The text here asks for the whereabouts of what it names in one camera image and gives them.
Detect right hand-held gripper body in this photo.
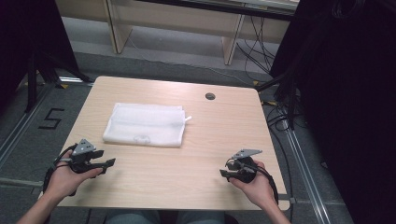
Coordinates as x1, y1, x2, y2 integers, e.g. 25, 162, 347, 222
231, 148, 263, 184

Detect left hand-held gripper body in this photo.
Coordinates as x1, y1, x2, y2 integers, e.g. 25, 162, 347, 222
69, 138, 97, 175

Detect white mesh laundry bag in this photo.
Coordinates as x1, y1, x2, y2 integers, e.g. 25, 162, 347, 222
102, 102, 192, 149

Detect person's right hand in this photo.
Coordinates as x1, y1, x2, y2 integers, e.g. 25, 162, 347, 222
228, 160, 276, 211

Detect person's left hand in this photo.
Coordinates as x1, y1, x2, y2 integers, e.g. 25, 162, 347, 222
43, 150, 104, 203

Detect person's legs in jeans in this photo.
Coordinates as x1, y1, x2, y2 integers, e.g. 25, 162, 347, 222
104, 209, 226, 224

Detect black metal stand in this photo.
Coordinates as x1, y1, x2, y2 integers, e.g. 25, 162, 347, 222
24, 50, 94, 114
255, 69, 301, 131

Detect black curtain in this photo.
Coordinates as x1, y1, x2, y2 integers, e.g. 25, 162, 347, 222
0, 0, 81, 115
269, 0, 396, 224

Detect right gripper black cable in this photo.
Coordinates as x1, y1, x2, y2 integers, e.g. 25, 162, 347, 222
247, 161, 280, 205

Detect black floor cables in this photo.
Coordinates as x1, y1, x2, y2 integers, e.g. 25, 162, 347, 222
262, 98, 296, 218

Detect grey floor rail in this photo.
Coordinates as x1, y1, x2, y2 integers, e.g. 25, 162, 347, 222
0, 83, 54, 171
281, 119, 332, 224

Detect hanging black cables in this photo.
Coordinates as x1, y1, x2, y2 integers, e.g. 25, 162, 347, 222
235, 15, 277, 76

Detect wooden shelf frame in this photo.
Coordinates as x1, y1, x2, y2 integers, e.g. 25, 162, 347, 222
55, 0, 301, 66

